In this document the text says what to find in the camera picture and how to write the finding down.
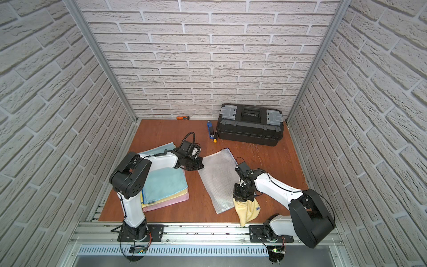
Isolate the aluminium mounting rail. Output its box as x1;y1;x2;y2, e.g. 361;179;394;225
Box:
68;221;344;247

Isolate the yellow cleaning cloth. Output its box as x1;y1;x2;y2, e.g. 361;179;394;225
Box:
233;199;261;227

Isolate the blue document bag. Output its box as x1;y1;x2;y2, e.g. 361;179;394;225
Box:
138;142;188;205

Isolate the pink document bag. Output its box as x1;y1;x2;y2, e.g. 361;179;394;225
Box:
142;193;189;212

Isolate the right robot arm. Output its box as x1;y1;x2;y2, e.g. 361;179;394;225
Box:
233;162;336;248

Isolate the yellow document bag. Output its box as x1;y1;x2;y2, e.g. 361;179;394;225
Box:
141;189;189;208

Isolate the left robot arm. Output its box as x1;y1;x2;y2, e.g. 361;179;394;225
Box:
110;132;204;242

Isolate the black plastic toolbox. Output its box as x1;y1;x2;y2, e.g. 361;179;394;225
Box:
216;103;284;146

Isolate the clear mesh document bag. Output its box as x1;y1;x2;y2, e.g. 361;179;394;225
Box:
199;149;239;214

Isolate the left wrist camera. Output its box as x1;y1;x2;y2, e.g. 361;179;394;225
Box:
191;146;201;157

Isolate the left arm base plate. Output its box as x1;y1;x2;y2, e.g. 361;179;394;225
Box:
117;223;165;242

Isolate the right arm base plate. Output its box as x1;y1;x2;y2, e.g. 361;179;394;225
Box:
249;225;294;244

